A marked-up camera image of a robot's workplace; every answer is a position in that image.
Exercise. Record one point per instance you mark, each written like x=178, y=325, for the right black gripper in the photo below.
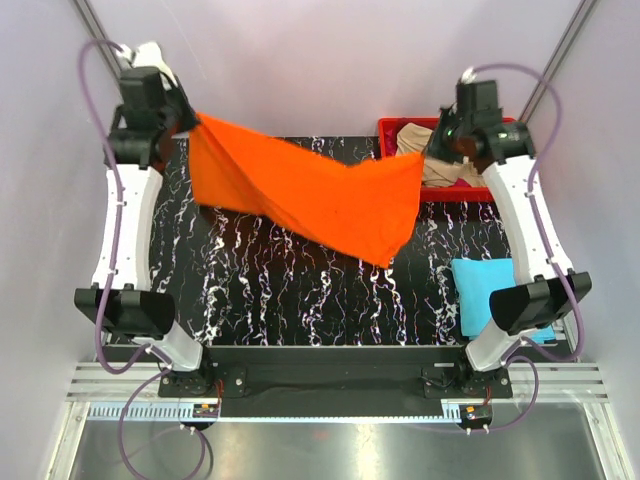
x=435, y=149

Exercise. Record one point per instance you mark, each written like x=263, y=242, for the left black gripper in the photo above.
x=172, y=87

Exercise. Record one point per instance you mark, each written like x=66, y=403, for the orange t shirt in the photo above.
x=366, y=211

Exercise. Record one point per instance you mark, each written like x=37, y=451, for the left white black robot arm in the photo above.
x=120, y=299

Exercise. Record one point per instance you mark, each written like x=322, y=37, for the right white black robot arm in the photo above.
x=546, y=285

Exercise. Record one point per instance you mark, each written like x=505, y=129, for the beige t shirt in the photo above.
x=436, y=173

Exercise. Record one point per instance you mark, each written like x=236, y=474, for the red plastic bin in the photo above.
x=388, y=128

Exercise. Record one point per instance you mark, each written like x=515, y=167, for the folded light blue t shirt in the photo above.
x=475, y=280

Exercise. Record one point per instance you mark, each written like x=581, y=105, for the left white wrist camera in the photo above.
x=148, y=54

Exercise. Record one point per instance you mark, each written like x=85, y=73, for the aluminium frame rail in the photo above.
x=556, y=382

